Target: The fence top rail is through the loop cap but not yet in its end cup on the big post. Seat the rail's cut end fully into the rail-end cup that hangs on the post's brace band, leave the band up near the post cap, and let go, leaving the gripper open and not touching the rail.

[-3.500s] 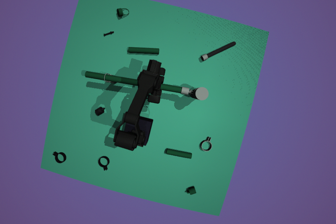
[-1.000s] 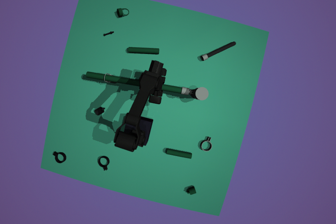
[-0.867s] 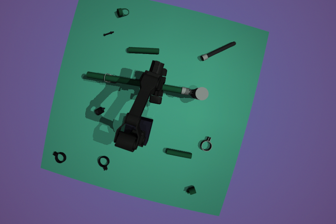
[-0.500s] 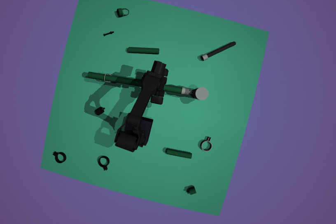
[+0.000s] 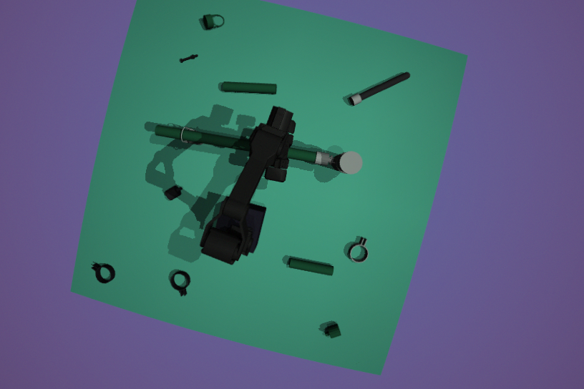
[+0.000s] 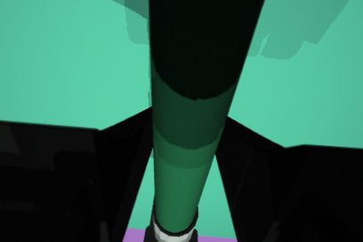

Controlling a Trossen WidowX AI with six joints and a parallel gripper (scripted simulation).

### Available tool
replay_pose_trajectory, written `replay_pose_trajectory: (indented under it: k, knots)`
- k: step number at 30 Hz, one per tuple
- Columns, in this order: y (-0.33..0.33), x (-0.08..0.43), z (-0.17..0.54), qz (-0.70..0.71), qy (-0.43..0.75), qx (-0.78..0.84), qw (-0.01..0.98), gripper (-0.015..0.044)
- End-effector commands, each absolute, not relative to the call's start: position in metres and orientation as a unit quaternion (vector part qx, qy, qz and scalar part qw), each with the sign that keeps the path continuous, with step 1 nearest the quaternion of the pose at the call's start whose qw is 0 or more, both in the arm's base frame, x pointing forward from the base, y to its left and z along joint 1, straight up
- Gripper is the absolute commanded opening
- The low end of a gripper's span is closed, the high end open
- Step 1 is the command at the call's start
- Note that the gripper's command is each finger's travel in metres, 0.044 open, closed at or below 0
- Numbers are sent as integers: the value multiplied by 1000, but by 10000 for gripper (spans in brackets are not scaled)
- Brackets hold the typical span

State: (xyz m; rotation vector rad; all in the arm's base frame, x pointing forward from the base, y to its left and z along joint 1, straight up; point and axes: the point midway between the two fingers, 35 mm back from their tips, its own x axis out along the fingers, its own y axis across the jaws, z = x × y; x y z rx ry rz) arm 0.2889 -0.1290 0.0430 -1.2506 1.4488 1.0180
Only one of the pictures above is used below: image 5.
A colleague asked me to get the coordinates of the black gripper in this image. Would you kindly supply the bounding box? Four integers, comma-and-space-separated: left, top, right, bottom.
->
264, 120, 296, 182

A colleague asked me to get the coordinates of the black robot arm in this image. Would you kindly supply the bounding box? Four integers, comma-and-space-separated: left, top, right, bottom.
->
200, 106, 293, 265

